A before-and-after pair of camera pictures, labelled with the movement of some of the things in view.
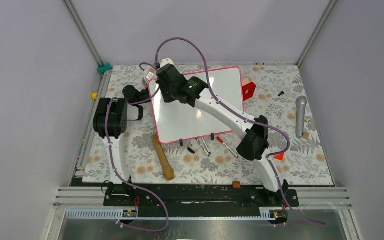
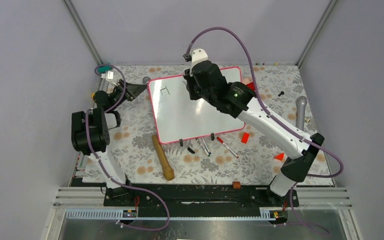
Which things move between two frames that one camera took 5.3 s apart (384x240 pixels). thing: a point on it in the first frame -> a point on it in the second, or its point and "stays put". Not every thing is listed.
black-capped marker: [209, 153] stays put
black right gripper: [166, 98] -> [190, 79]
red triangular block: [279, 157] stays put
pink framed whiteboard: [176, 122] stays put
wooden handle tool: [168, 173] stays put
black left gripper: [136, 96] -> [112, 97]
